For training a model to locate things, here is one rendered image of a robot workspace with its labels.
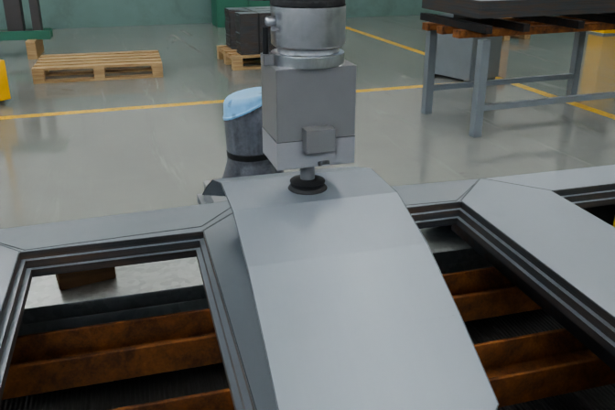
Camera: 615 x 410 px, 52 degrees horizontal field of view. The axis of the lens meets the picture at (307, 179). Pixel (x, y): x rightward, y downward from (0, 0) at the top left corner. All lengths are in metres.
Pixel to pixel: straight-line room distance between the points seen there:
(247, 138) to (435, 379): 0.93
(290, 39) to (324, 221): 0.18
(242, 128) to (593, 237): 0.74
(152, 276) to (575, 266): 0.74
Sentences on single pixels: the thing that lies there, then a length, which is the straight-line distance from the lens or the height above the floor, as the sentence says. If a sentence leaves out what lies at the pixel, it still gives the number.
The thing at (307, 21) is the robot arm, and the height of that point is 1.20.
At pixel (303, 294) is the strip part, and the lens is 0.57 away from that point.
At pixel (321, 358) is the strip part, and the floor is 0.95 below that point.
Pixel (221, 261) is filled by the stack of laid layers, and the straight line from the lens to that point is 0.91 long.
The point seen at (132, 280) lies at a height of 0.68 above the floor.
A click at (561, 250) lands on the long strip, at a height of 0.85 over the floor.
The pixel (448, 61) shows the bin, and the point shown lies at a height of 0.17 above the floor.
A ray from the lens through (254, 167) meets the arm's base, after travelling 1.42.
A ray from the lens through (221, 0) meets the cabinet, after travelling 10.18.
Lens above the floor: 1.27
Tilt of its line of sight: 21 degrees down
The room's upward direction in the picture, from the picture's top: straight up
